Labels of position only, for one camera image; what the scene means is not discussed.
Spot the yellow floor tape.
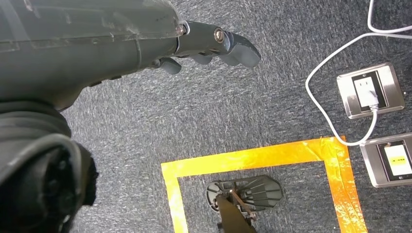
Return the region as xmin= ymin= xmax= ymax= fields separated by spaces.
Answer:
xmin=161 ymin=136 xmax=369 ymax=233

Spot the white tangled cable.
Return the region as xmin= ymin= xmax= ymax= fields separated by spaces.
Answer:
xmin=367 ymin=0 xmax=412 ymax=34

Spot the black ribbed stand base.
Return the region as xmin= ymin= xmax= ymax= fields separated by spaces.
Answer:
xmin=206 ymin=175 xmax=283 ymax=233

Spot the steel floor socket white insert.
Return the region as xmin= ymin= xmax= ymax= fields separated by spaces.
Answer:
xmin=336 ymin=62 xmax=406 ymax=120

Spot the white plug cable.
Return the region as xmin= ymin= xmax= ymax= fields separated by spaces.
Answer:
xmin=305 ymin=32 xmax=412 ymax=147

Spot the steel floor socket yellow label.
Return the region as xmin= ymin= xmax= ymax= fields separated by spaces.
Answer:
xmin=360 ymin=132 xmax=412 ymax=188

